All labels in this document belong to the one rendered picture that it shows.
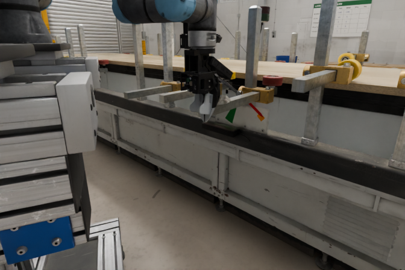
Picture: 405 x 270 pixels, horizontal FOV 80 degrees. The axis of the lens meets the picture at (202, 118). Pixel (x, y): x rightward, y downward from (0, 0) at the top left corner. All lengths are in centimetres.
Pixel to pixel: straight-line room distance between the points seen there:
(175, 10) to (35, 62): 46
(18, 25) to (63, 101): 53
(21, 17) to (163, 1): 43
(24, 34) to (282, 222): 132
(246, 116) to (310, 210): 60
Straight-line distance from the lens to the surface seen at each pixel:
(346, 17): 813
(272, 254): 147
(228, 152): 115
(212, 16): 66
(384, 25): 804
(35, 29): 86
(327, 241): 138
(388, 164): 89
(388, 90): 103
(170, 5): 55
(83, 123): 34
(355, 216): 129
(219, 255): 142
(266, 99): 94
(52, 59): 83
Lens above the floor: 104
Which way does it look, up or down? 17 degrees down
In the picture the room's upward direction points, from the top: straight up
